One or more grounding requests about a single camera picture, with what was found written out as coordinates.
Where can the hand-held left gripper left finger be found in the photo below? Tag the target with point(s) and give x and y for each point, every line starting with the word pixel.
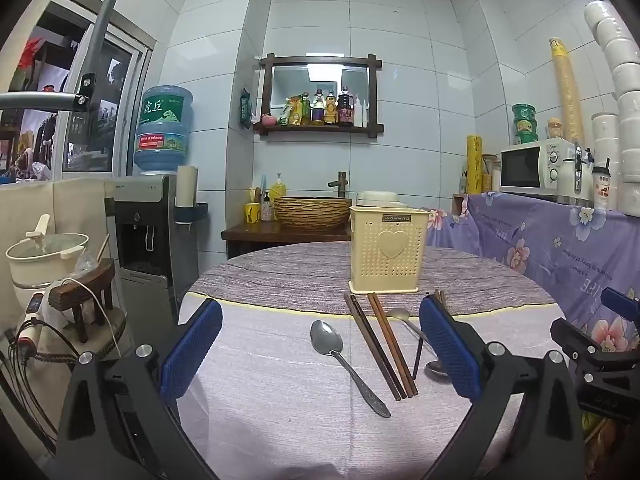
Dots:
pixel 192 350

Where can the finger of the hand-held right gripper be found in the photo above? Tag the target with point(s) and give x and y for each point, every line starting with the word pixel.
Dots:
pixel 622 310
pixel 575 337

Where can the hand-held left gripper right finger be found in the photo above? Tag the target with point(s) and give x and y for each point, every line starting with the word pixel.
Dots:
pixel 447 345

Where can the small steel spoon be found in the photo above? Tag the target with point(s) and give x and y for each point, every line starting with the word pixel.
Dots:
pixel 398 314
pixel 437 369

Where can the reddish brown chopstick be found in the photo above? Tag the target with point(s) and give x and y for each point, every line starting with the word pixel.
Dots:
pixel 391 346
pixel 396 344

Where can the cream plastic utensil basket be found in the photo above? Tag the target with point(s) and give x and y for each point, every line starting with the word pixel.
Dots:
pixel 389 250

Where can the large steel spoon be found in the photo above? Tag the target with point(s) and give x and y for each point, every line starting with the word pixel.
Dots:
pixel 326 337

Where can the purple floral cloth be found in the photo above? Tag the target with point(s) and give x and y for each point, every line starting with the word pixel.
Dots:
pixel 525 240

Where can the milk tea cup with straw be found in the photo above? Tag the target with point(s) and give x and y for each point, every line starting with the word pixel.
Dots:
pixel 603 187

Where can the small dark wooden stool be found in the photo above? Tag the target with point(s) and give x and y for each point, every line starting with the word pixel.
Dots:
pixel 82 285

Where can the round woven cushion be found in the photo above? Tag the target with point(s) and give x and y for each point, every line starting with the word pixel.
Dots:
pixel 60 340

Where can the dark wooden washstand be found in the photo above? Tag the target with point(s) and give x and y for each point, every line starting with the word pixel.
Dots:
pixel 260 234

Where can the blue-grey cup holder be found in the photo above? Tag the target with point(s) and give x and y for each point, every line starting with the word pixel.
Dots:
pixel 192 214

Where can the small wooden box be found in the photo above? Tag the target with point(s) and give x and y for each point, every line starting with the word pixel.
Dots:
pixel 458 205

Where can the yellow cup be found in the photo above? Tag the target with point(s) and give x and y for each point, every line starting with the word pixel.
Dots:
pixel 251 213

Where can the grey water dispenser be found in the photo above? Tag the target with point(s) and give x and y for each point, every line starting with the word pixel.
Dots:
pixel 145 200

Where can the small floral pump bottle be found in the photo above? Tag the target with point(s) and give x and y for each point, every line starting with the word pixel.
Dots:
pixel 267 210

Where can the white and brown rice cooker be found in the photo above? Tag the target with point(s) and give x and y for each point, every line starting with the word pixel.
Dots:
pixel 380 199

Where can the white handheld device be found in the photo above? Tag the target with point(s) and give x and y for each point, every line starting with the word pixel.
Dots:
pixel 31 322

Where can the white paper cup sleeve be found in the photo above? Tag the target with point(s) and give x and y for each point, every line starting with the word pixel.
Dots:
pixel 186 185

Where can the white pot with glass lid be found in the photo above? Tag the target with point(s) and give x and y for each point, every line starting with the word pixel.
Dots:
pixel 40 270

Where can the white microwave oven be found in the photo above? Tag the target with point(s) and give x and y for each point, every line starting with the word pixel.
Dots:
pixel 522 167

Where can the stack of white tubs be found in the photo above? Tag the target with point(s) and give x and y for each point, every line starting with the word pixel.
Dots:
pixel 605 135

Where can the blue toothbrush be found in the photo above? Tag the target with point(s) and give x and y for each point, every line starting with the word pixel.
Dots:
pixel 263 187

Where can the woven pattern basin sink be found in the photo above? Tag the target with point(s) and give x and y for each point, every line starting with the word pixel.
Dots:
pixel 312 214

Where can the yellow wrap roll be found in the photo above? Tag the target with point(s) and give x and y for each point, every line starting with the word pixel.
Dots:
pixel 474 165

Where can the yellow soap pump bottle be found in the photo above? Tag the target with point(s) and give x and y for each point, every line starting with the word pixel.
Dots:
pixel 278 189

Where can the bamboo style faucet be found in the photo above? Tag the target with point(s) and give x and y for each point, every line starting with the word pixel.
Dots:
pixel 341 184

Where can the small yellowish jar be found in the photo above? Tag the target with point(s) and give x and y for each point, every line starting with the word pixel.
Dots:
pixel 554 129

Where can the tall stack of paper cups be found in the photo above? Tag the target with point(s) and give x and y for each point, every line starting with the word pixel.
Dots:
pixel 567 95

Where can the blue water cooler bottle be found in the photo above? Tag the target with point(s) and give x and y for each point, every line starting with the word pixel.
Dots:
pixel 162 130

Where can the white squeeze bottle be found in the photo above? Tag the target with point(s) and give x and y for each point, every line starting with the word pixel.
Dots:
pixel 366 117
pixel 358 114

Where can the pink round ornament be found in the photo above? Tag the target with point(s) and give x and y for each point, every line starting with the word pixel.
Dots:
pixel 269 119

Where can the green hanging packet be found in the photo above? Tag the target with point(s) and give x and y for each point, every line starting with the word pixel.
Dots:
pixel 244 107

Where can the pale green packet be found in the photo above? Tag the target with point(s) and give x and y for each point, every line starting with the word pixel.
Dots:
pixel 283 114

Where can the yellow packet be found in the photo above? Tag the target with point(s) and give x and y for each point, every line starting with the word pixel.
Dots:
pixel 294 111

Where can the dark soy sauce bottle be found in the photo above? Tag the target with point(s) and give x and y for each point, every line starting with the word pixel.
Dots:
pixel 345 106

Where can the yellow label bottle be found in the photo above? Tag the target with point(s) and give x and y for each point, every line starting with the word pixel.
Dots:
pixel 330 109

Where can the green oil bottle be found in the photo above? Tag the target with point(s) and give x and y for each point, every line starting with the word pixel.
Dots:
pixel 305 110

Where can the purple label bottle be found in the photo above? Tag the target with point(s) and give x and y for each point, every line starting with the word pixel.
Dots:
pixel 318 107

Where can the wooden framed mirror shelf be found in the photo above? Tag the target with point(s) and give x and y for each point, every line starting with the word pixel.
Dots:
pixel 320 61

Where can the window with metal frame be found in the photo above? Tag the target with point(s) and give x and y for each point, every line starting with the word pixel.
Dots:
pixel 95 125

